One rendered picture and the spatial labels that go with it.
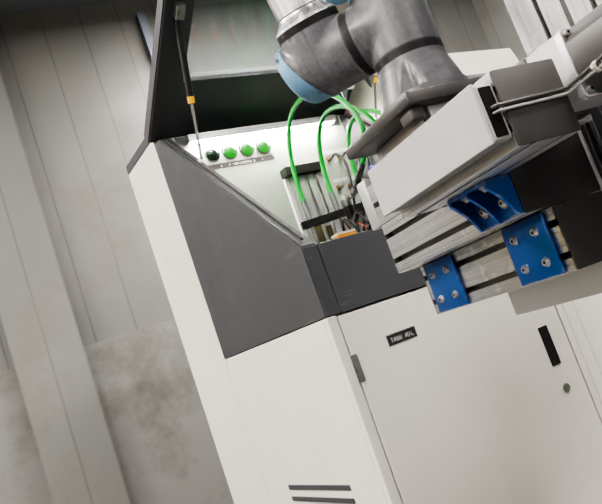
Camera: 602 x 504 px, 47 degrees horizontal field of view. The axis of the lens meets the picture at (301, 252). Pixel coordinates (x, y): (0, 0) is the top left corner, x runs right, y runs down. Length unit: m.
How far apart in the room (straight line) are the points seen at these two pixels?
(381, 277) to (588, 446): 0.69
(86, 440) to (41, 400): 0.27
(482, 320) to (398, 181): 0.85
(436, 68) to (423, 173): 0.28
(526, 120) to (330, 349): 0.82
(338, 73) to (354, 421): 0.72
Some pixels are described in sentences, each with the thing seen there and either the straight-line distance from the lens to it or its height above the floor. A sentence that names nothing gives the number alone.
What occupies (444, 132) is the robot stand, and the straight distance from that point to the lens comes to 0.81.
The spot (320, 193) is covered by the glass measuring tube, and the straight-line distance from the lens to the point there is 2.19.
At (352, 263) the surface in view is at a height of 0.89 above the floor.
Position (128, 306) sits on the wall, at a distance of 3.49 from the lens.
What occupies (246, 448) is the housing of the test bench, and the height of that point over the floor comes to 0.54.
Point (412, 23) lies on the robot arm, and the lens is 1.14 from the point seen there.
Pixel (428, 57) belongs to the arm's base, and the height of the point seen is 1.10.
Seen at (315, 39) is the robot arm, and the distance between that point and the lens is 1.19.
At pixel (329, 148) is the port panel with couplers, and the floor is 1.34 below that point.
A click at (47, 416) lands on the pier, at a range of 3.34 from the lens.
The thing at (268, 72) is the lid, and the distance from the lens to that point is 2.13.
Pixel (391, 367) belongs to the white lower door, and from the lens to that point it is 1.51.
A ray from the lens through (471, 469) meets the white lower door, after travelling 1.62.
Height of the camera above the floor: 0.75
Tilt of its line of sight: 8 degrees up
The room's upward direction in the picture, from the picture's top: 19 degrees counter-clockwise
